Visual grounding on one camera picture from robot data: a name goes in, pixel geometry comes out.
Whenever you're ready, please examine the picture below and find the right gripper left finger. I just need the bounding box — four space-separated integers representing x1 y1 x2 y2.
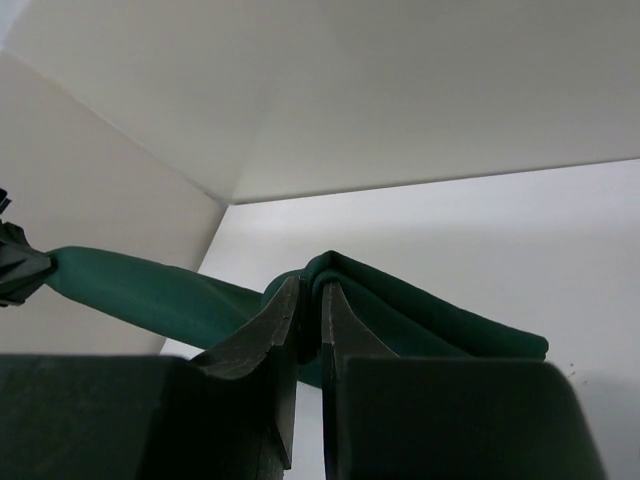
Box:
1 277 300 479

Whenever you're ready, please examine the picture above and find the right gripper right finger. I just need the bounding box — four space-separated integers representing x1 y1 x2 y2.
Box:
322 283 606 479

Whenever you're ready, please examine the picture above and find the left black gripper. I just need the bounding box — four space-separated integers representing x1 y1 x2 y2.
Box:
0 187 55 309

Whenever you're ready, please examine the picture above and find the dark green cloth napkin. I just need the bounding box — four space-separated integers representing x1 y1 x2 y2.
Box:
46 246 549 361

